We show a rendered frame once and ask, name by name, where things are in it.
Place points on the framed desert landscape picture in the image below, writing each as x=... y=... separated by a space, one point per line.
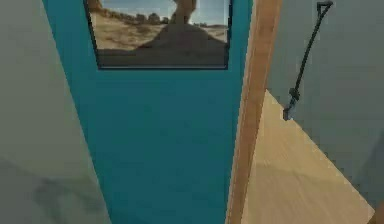
x=160 y=40

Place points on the grey room door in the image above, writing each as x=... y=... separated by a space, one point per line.
x=350 y=80

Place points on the light wooden door frame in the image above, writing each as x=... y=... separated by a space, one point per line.
x=255 y=100

